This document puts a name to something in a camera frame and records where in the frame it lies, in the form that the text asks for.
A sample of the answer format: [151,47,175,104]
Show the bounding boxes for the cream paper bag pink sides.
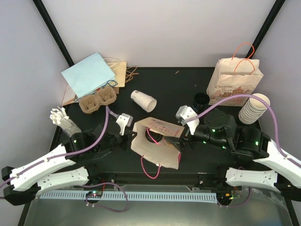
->
[131,117,183,179]

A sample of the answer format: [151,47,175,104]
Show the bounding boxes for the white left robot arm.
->
[1,122,137,206]

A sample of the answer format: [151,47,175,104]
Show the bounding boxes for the small stack paper cups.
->
[131,90,157,113]

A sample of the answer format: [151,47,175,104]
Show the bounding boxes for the stacked pulp cup carriers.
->
[79,87,117,114]

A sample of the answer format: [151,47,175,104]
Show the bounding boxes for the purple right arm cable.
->
[185,94,301,209]

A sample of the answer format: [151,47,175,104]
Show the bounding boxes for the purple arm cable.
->
[185,94,301,209]
[0,105,129,212]

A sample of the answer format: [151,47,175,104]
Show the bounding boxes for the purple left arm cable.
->
[0,105,129,212]

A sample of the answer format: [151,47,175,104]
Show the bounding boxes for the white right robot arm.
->
[171,109,301,202]

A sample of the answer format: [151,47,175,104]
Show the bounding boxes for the Cream Bear printed paper bag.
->
[206,47,263,105]

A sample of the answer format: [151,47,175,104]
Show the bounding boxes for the light blue paper bag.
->
[62,52,115,97]

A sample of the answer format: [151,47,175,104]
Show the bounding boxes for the light blue slotted cable duct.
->
[40,190,217,204]

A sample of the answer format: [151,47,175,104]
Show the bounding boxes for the patterned flat paper bag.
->
[62,84,80,106]

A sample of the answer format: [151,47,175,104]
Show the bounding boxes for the tall stack paper cups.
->
[238,98,267,124]

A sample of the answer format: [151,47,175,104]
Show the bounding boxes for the black lid stack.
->
[193,92,210,113]

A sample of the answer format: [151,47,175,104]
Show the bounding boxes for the brown kraft paper bag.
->
[104,57,139,94]

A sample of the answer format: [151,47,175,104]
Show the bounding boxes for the black coffee cup lid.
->
[145,128,163,144]

